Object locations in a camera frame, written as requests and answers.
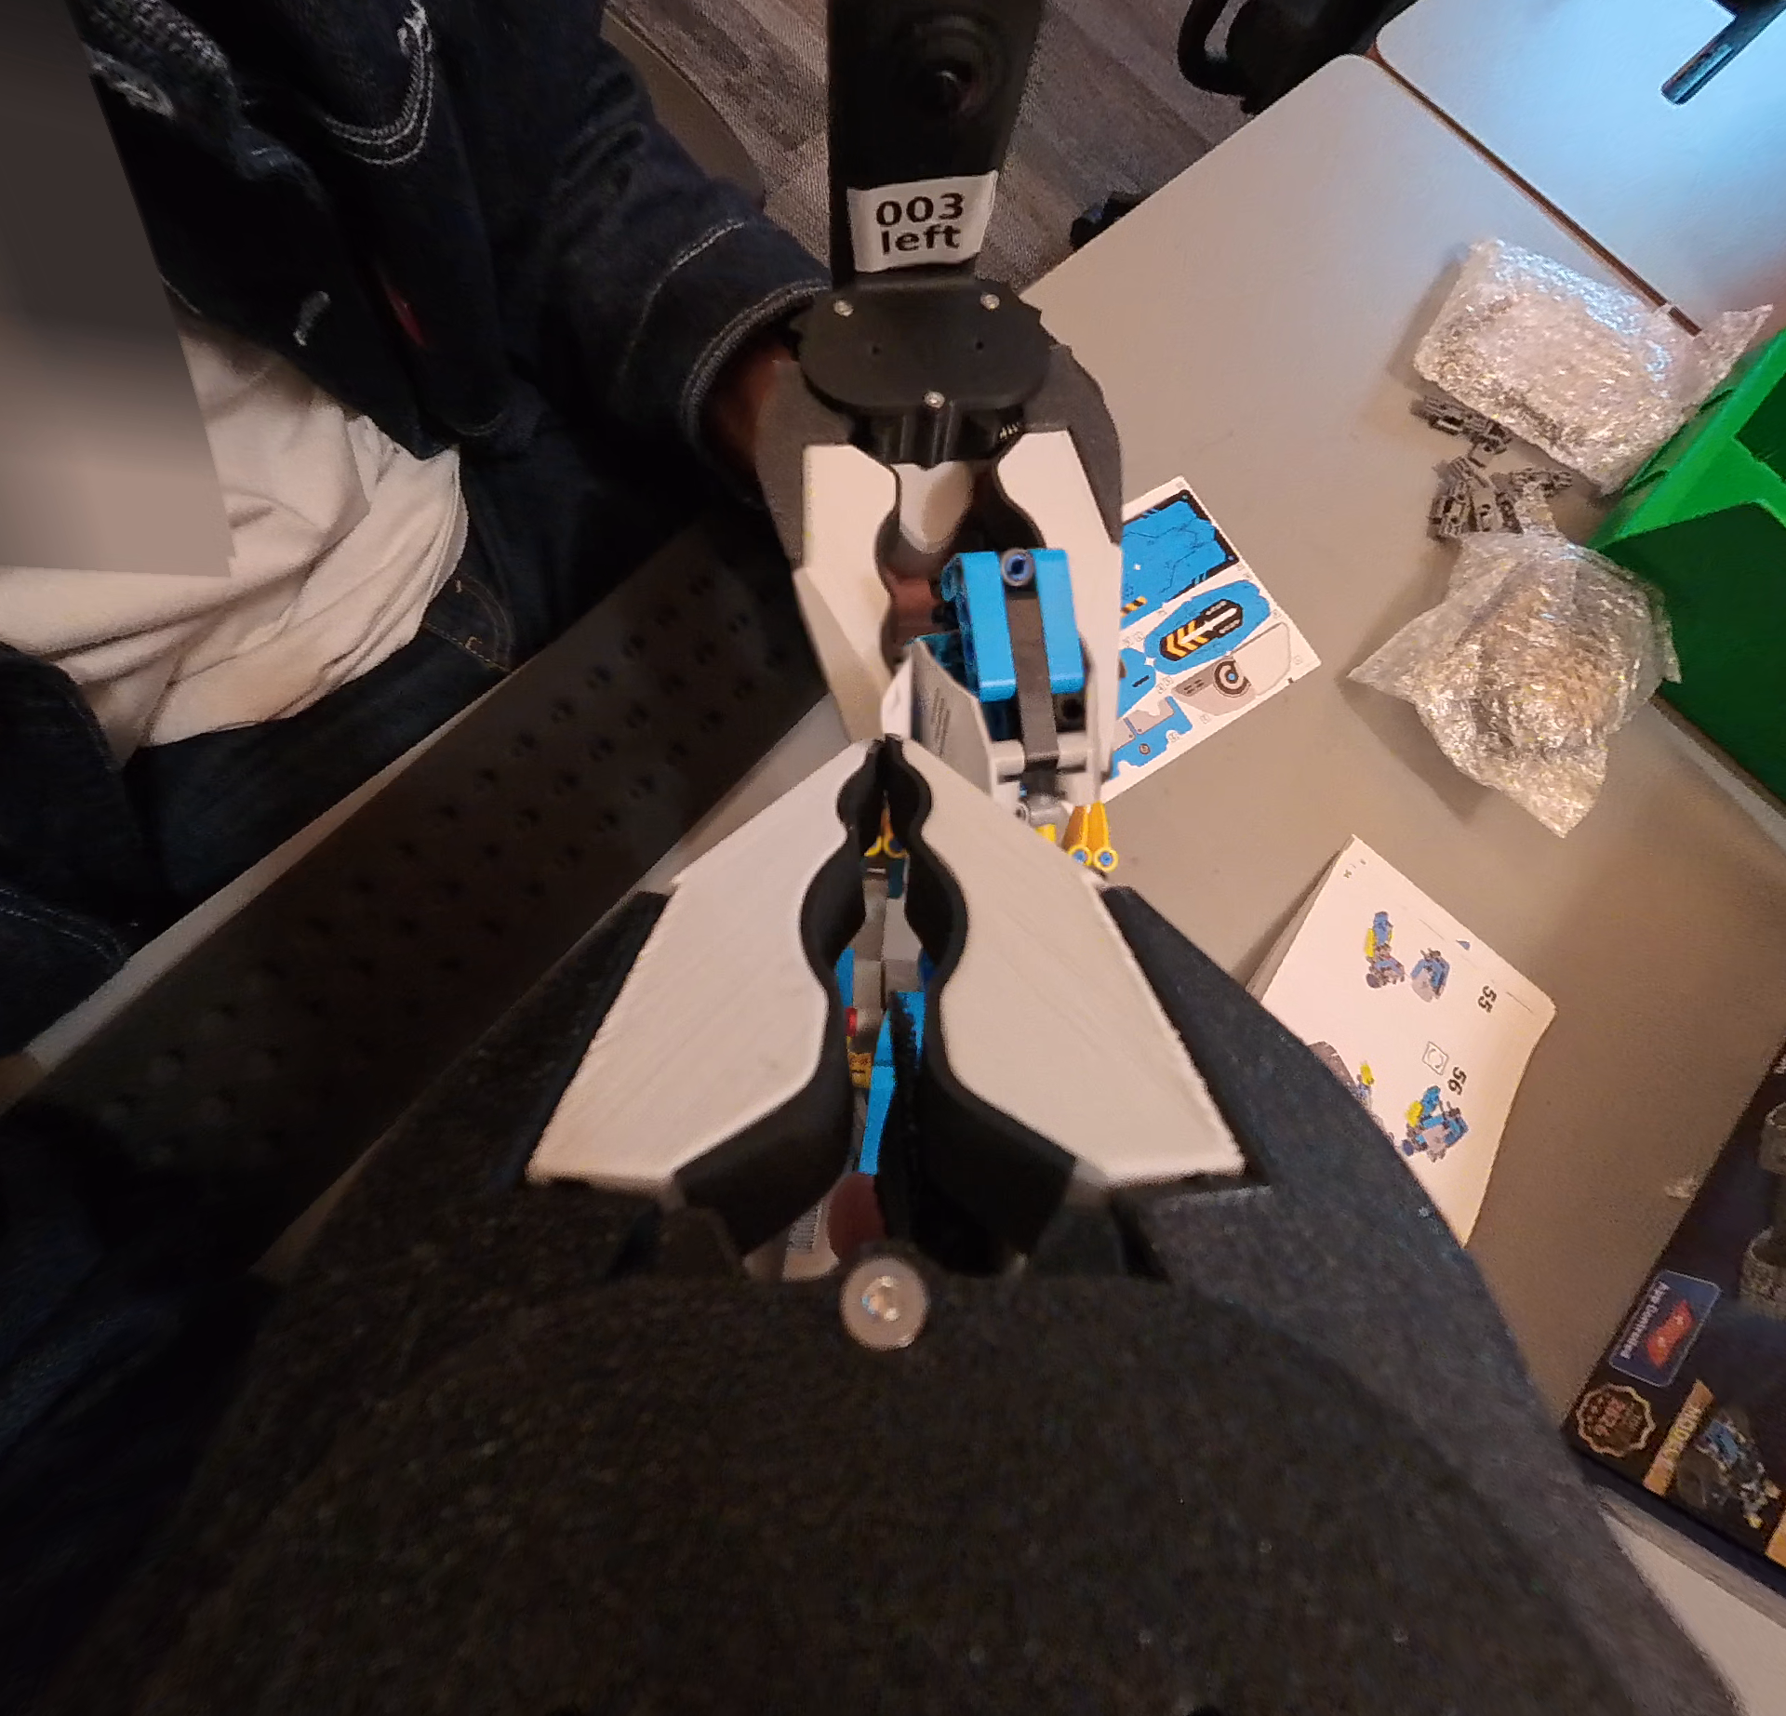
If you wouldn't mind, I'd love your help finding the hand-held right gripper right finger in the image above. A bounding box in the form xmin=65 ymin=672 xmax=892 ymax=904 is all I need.
xmin=887 ymin=737 xmax=1250 ymax=1279

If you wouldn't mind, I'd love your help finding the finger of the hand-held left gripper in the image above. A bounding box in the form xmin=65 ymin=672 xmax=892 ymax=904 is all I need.
xmin=996 ymin=429 xmax=1125 ymax=804
xmin=791 ymin=443 xmax=918 ymax=746

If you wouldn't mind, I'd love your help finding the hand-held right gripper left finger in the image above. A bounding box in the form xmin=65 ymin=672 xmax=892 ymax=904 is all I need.
xmin=527 ymin=737 xmax=897 ymax=1260

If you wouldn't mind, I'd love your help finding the blue grey building-block toy robot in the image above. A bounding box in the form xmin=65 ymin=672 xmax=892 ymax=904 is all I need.
xmin=836 ymin=544 xmax=1125 ymax=1187

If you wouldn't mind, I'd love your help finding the blue sticker sheet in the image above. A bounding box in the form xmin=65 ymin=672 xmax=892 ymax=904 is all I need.
xmin=1111 ymin=477 xmax=1319 ymax=804

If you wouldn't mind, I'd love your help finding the person's left forearm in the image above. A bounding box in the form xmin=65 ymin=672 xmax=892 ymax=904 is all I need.
xmin=462 ymin=140 xmax=837 ymax=506

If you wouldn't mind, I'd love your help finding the grey desk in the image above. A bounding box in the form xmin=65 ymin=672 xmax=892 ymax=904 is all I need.
xmin=668 ymin=52 xmax=1786 ymax=1716

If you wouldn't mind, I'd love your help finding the person's left hand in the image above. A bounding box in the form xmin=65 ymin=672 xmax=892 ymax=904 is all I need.
xmin=700 ymin=344 xmax=791 ymax=494

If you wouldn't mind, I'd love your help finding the black perforated board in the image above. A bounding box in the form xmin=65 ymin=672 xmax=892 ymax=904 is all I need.
xmin=30 ymin=509 xmax=837 ymax=1318

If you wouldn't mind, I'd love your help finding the white instruction booklet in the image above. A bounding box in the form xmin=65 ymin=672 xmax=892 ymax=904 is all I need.
xmin=1242 ymin=841 xmax=1555 ymax=1246

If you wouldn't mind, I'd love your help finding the pile of grey track links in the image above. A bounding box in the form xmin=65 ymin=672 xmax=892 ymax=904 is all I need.
xmin=1409 ymin=396 xmax=1573 ymax=544

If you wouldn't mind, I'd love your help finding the bubble wrap bag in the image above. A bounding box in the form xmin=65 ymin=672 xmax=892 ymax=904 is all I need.
xmin=1414 ymin=239 xmax=1770 ymax=494
xmin=1354 ymin=529 xmax=1676 ymax=841

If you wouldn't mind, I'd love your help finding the black office chair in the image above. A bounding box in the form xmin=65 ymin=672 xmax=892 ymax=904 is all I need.
xmin=1176 ymin=0 xmax=1491 ymax=117

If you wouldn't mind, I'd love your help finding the person's white shirt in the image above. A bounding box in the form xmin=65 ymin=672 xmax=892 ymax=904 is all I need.
xmin=0 ymin=319 xmax=466 ymax=767

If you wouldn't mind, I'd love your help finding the person's dark denim jacket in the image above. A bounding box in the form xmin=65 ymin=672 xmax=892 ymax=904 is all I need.
xmin=44 ymin=0 xmax=837 ymax=519

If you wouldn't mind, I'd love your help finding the green storage bin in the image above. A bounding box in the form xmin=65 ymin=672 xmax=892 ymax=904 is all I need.
xmin=1587 ymin=331 xmax=1786 ymax=804

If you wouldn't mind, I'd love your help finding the dark blue robot kit box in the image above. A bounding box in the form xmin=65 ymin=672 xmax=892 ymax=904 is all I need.
xmin=1560 ymin=1036 xmax=1786 ymax=1564

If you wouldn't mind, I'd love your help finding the white desk with cable slot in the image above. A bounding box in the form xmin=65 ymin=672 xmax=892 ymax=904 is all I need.
xmin=1374 ymin=0 xmax=1786 ymax=342

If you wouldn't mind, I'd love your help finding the black metal bracket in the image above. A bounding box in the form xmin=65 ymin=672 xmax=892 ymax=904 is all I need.
xmin=1658 ymin=0 xmax=1786 ymax=110

